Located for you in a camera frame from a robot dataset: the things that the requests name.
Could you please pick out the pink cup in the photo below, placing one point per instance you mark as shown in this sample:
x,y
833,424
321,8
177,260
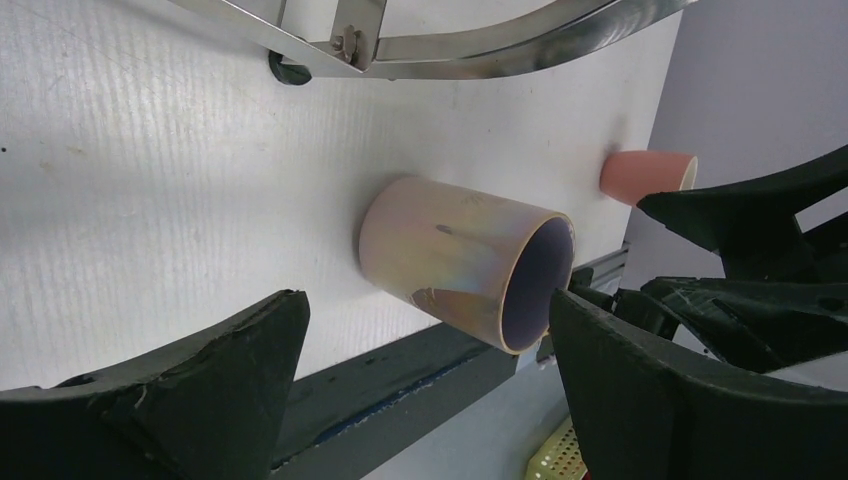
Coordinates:
x,y
629,176

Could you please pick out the stainless steel dish rack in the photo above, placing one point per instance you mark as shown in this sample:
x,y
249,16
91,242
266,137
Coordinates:
x,y
554,34

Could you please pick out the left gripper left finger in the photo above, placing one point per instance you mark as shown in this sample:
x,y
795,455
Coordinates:
x,y
207,406

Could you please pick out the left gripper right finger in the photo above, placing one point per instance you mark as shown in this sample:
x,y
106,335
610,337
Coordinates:
x,y
644,407

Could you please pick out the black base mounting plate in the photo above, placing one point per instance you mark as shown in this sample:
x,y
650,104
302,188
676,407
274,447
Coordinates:
x,y
345,421

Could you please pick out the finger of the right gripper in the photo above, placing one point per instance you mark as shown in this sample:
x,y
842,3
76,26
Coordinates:
x,y
758,326
752,226

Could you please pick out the pink iridescent mug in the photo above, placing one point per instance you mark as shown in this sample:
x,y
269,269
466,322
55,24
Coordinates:
x,y
483,264

